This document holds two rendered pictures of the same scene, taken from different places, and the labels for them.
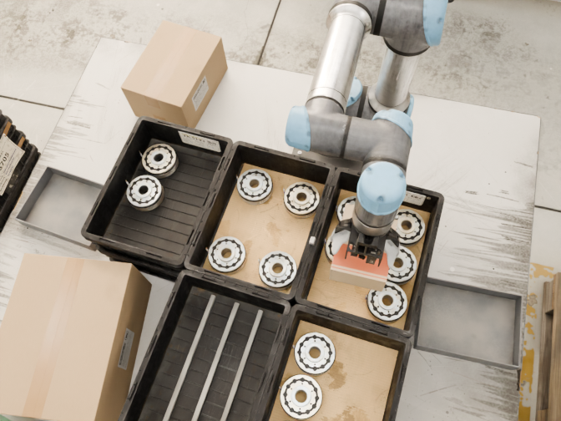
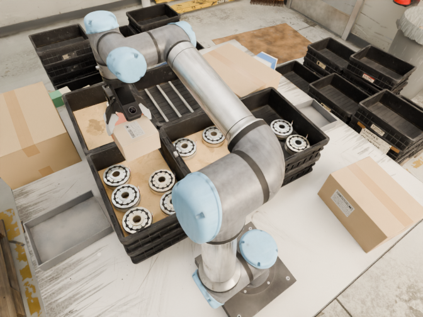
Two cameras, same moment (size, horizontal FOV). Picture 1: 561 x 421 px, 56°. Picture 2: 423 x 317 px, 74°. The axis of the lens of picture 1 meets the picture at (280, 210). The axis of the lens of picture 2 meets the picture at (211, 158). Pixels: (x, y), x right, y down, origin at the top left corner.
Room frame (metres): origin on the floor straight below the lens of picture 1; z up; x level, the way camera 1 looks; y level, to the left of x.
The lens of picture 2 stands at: (0.95, -0.56, 1.77)
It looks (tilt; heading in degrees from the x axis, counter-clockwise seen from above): 52 degrees down; 123
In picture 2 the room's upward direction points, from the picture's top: 4 degrees clockwise
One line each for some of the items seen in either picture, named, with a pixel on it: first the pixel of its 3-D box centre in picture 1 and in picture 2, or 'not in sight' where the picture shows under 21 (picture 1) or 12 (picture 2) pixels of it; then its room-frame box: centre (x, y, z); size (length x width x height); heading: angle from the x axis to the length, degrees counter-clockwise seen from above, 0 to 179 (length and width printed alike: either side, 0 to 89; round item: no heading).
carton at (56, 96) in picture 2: not in sight; (49, 102); (-0.42, -0.09, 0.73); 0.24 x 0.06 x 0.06; 76
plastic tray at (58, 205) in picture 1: (70, 207); (305, 119); (0.76, 0.66, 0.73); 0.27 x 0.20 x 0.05; 63
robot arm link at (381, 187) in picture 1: (380, 194); (105, 38); (0.37, -0.17, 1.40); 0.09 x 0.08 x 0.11; 160
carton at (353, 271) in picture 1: (363, 247); (132, 131); (0.39, -0.18, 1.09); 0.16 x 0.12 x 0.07; 159
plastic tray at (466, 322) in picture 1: (467, 322); (69, 227); (0.26, -0.48, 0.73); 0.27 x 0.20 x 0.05; 71
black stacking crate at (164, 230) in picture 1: (164, 195); (270, 131); (0.69, 0.32, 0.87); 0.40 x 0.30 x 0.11; 156
